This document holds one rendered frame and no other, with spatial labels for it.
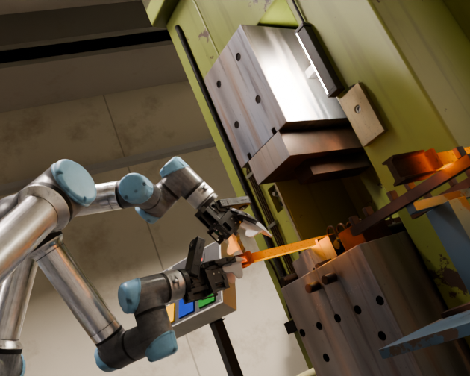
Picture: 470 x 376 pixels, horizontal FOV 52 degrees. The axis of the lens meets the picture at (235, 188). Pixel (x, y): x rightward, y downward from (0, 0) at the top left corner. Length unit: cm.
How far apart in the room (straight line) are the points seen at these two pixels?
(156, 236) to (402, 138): 354
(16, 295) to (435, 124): 123
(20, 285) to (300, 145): 94
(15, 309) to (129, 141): 375
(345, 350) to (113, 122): 414
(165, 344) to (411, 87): 92
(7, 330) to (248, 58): 111
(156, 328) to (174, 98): 447
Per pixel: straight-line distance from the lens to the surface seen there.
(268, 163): 162
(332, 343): 149
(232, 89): 176
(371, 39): 151
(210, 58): 213
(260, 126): 164
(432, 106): 139
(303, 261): 157
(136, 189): 122
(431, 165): 87
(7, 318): 152
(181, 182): 135
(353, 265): 135
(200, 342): 454
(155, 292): 117
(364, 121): 149
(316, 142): 165
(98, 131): 516
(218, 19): 209
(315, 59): 160
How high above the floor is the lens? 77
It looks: 18 degrees up
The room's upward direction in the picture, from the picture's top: 23 degrees counter-clockwise
